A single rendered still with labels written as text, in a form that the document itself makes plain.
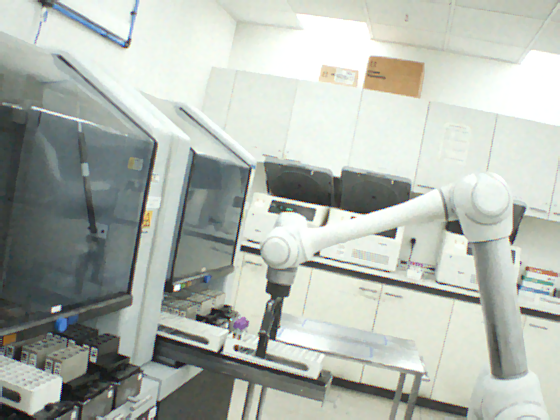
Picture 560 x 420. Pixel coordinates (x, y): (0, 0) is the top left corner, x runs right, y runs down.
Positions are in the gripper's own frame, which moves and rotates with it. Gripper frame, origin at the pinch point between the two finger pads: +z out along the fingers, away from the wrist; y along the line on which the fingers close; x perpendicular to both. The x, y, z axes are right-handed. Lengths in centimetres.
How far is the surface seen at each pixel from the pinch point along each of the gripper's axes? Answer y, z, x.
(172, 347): -6.6, 6.8, 27.4
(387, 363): 28.8, 4.1, -37.6
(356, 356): 28.4, 4.2, -26.5
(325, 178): 250, -59, 33
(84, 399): -61, 5, 25
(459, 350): 228, 39, -89
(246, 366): -6.7, 5.8, 3.2
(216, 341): -4.9, 1.4, 14.3
